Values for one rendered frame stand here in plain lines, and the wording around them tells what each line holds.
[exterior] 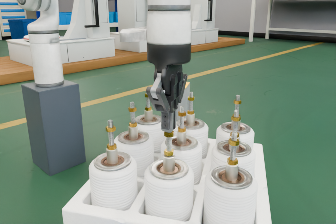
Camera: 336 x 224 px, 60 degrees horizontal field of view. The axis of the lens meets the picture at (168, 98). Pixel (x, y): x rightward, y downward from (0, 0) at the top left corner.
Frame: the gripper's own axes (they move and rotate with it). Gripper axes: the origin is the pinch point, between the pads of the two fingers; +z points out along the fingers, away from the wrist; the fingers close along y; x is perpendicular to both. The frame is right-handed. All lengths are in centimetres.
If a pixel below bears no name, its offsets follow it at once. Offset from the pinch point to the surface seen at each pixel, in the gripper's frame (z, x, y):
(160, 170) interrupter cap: 10.2, 1.3, -1.0
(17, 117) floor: 36, 111, 53
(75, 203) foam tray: 17.3, 16.4, -8.5
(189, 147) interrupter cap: 9.9, -0.5, 9.9
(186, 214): 17.9, -4.5, -1.8
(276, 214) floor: 35.2, -20.1, 28.9
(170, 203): 14.3, -2.2, -4.2
